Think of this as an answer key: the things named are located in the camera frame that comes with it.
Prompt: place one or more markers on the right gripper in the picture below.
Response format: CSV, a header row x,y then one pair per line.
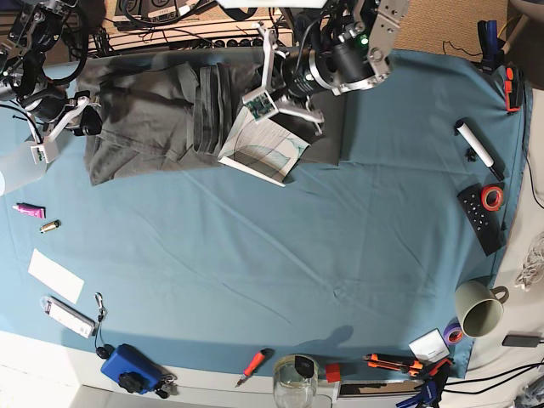
x,y
48,103

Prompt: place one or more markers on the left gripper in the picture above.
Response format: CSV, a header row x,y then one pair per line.
x,y
304,75

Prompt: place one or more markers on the grey T-shirt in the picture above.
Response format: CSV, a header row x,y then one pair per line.
x,y
174,112

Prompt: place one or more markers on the white patterned paper booklet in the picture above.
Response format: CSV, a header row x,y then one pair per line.
x,y
263,149

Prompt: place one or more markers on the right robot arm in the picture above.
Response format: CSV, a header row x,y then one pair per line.
x,y
35,31

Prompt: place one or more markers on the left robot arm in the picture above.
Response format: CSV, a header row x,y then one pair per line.
x,y
342,47

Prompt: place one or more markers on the frosted plastic cup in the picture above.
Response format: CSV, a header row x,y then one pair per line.
x,y
19,168

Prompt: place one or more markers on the black power strip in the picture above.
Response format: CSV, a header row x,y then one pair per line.
x,y
244,42

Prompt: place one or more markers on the pink tube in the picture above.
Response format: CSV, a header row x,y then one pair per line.
x,y
30,210

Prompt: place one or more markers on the small brass battery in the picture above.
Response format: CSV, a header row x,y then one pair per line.
x,y
50,226

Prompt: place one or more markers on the white paper card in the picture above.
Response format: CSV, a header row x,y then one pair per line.
x,y
56,277

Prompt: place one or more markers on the white marker pen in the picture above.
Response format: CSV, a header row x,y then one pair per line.
x,y
484,155

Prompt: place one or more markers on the white packaged stick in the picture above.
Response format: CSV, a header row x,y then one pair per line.
x,y
68,317

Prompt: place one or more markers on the blue table cloth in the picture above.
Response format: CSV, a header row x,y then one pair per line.
x,y
202,268

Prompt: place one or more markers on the orange black clamp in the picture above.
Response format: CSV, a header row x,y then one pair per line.
x,y
514,89

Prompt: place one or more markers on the red tape roll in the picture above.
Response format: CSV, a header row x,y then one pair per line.
x,y
492,197

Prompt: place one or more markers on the black remote control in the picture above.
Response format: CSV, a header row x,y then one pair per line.
x,y
484,222

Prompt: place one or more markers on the blue box with knob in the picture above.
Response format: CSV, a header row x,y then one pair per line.
x,y
131,370

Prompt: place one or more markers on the key bunch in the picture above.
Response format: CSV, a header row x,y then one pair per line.
x,y
166,387

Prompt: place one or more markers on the beige mug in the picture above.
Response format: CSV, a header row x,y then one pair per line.
x,y
479,309

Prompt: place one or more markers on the small red block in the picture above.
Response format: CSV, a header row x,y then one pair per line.
x,y
333,373

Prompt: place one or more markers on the purple tape roll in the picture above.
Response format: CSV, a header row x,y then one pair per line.
x,y
453,334

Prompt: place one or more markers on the white small box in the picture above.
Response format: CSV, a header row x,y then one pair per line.
x,y
430,347

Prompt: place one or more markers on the clear glass jar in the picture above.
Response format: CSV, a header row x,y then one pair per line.
x,y
295,381

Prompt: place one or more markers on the orange black utility knife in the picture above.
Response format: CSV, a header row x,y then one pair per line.
x,y
407,365

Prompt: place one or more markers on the blue black clamp bottom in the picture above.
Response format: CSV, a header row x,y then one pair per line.
x,y
434,379

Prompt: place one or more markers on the black power adapter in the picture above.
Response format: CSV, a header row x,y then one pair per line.
x,y
522,341

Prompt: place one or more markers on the red handled screwdriver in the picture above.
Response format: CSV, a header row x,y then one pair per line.
x,y
257,360

